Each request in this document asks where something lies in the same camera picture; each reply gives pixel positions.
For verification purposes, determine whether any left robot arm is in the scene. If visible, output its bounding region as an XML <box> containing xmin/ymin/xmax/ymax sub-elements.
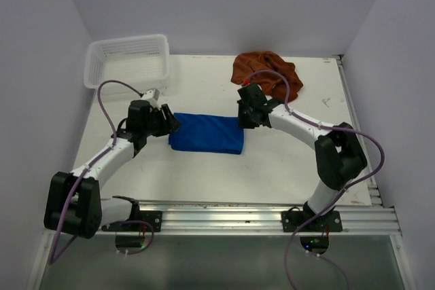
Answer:
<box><xmin>43</xmin><ymin>100</ymin><xmax>181</xmax><ymax>239</ymax></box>

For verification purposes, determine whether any white plastic basket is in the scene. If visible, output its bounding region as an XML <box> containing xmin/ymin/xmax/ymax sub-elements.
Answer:
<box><xmin>84</xmin><ymin>34</ymin><xmax>171</xmax><ymax>92</ymax></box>

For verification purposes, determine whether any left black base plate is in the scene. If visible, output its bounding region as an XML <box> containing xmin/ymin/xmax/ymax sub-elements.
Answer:
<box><xmin>101</xmin><ymin>211</ymin><xmax>162</xmax><ymax>232</ymax></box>

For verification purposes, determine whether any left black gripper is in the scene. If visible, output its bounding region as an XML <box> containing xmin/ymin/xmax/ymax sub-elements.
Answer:
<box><xmin>142</xmin><ymin>103</ymin><xmax>181</xmax><ymax>137</ymax></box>

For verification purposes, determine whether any brown towel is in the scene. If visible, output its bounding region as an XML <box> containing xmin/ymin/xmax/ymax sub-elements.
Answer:
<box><xmin>230</xmin><ymin>51</ymin><xmax>303</xmax><ymax>102</ymax></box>

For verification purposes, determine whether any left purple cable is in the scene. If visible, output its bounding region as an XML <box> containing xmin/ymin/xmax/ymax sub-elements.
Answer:
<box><xmin>49</xmin><ymin>79</ymin><xmax>143</xmax><ymax>266</ymax></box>

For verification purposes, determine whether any aluminium mounting rail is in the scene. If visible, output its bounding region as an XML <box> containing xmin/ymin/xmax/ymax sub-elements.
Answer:
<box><xmin>139</xmin><ymin>201</ymin><xmax>401</xmax><ymax>236</ymax></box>

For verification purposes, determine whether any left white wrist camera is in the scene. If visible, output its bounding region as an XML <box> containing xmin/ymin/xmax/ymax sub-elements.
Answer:
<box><xmin>140</xmin><ymin>88</ymin><xmax>160</xmax><ymax>107</ymax></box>

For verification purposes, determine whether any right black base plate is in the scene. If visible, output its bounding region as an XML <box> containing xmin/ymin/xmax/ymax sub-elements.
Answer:
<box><xmin>281</xmin><ymin>206</ymin><xmax>343</xmax><ymax>233</ymax></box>

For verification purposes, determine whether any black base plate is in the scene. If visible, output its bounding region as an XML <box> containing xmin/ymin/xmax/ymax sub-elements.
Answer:
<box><xmin>281</xmin><ymin>206</ymin><xmax>343</xmax><ymax>233</ymax></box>
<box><xmin>101</xmin><ymin>211</ymin><xmax>162</xmax><ymax>232</ymax></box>

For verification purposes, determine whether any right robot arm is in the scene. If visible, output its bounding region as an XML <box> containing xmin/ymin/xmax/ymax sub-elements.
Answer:
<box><xmin>237</xmin><ymin>84</ymin><xmax>367</xmax><ymax>231</ymax></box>

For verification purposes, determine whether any blue towel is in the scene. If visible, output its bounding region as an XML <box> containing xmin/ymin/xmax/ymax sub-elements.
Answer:
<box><xmin>169</xmin><ymin>113</ymin><xmax>245</xmax><ymax>155</ymax></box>

